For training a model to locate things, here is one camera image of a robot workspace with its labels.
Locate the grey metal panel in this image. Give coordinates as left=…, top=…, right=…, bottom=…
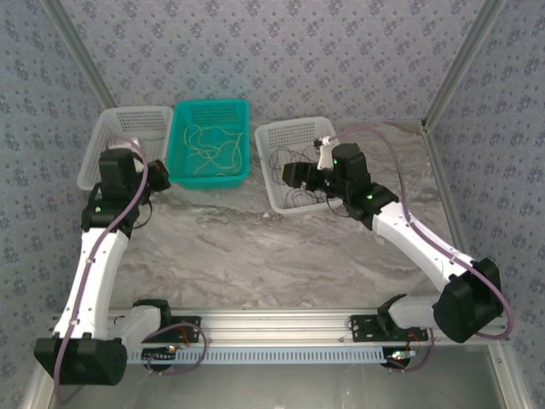
left=44, top=347, right=512, bottom=409

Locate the thin white cable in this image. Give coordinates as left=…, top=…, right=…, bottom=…
left=182, top=122, right=249, bottom=178

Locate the right arm mauve cable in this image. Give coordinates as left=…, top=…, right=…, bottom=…
left=327, top=126, right=514, bottom=374

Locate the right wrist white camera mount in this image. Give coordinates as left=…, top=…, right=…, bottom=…
left=313, top=135, right=338, bottom=170

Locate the teal perforated plastic basket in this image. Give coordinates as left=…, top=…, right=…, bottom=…
left=164, top=98, right=251, bottom=192

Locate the aluminium mounting rail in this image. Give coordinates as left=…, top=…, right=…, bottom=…
left=46, top=309, right=510, bottom=345

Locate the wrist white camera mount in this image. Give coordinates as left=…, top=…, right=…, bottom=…
left=105, top=135, right=142, bottom=153
left=313, top=135, right=338, bottom=170

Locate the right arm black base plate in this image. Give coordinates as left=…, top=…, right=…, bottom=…
left=349, top=314, right=429, bottom=343

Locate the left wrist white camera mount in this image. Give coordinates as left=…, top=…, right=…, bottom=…
left=105, top=135, right=142, bottom=153

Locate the aluminium frame post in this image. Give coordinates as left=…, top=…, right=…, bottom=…
left=421, top=0, right=508, bottom=131
left=42, top=0, right=118, bottom=111

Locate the white slotted cable duct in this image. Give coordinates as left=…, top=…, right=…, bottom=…
left=125, top=345, right=399, bottom=366

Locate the white perforated plastic basket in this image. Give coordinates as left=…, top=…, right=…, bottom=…
left=77, top=106, right=175, bottom=193
left=254, top=117, right=347, bottom=216

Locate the small black controller board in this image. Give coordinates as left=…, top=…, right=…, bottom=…
left=141, top=345, right=179, bottom=372
left=382, top=348, right=417, bottom=372

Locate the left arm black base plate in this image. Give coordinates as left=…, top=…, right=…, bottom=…
left=123, top=315, right=202, bottom=344

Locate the aluminium lower frame bar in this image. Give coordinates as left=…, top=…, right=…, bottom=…
left=487, top=343, right=531, bottom=409
left=20, top=366, right=57, bottom=409

